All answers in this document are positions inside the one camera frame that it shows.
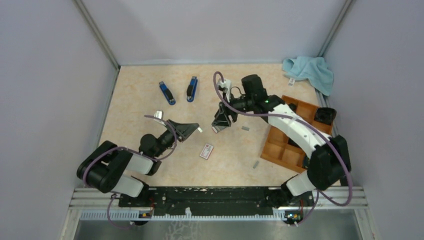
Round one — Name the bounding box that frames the blue black stapler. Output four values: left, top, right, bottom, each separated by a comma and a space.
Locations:
186, 76, 198, 103
159, 81, 176, 106

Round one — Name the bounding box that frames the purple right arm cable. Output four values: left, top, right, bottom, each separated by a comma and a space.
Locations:
212, 71, 354, 208

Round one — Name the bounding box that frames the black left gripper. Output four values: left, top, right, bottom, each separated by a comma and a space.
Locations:
154, 119, 200, 158

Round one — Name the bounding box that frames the white cable duct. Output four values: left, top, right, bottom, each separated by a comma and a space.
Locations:
80, 210, 300, 222

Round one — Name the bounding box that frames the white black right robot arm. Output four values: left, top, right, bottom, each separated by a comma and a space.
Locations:
212, 71, 353, 206

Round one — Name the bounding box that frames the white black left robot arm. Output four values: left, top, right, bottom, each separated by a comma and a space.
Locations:
76, 119, 200, 207

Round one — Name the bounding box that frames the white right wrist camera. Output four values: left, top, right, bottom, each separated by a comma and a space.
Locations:
217, 78, 232, 103

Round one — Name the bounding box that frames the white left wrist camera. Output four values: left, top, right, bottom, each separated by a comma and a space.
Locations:
153, 110, 163, 120

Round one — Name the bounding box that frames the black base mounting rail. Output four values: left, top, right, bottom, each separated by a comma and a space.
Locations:
118, 186, 314, 217

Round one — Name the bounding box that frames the light blue cloth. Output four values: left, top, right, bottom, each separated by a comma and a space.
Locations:
282, 56, 334, 97

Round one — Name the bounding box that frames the red white staple box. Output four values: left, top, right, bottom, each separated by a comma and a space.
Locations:
199, 143, 214, 160

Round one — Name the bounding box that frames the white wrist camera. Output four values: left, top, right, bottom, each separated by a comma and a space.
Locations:
153, 110, 163, 120
217, 78, 232, 103

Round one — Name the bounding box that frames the black tape roll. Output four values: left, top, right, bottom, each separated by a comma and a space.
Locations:
314, 107, 337, 126

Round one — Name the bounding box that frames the silver staple strip box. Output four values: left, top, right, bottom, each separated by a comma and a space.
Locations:
211, 125, 222, 134

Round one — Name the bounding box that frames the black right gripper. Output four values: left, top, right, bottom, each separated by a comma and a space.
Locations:
212, 91, 255, 128

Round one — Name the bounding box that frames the brown wooden compartment tray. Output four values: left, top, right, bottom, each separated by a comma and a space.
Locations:
260, 95, 333, 173

